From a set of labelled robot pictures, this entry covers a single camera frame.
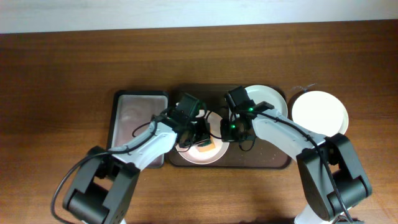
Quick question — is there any green and orange sponge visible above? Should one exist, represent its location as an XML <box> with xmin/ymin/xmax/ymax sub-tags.
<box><xmin>197</xmin><ymin>139</ymin><xmax>216</xmax><ymax>152</ymax></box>

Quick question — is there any white plate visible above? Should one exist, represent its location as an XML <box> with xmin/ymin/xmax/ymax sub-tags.
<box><xmin>291</xmin><ymin>91</ymin><xmax>349</xmax><ymax>137</ymax></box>
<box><xmin>176</xmin><ymin>112</ymin><xmax>229</xmax><ymax>165</ymax></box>

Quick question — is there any pale green plate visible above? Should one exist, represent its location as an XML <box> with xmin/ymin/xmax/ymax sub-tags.
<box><xmin>225</xmin><ymin>85</ymin><xmax>288</xmax><ymax>122</ymax></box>

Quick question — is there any white plate front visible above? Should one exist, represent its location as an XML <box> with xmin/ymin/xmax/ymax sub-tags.
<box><xmin>291</xmin><ymin>91</ymin><xmax>349</xmax><ymax>137</ymax></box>

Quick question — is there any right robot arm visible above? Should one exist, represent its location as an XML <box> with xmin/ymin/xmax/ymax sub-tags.
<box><xmin>220</xmin><ymin>86</ymin><xmax>373</xmax><ymax>224</ymax></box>

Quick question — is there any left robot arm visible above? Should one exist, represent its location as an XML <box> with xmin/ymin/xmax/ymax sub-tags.
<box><xmin>62</xmin><ymin>93</ymin><xmax>207</xmax><ymax>224</ymax></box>

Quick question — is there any large brown serving tray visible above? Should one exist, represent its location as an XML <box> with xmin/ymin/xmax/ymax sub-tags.
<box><xmin>167</xmin><ymin>84</ymin><xmax>291</xmax><ymax>169</ymax></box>

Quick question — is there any small black water tray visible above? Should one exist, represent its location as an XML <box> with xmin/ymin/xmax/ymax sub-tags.
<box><xmin>107</xmin><ymin>91</ymin><xmax>177</xmax><ymax>170</ymax></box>

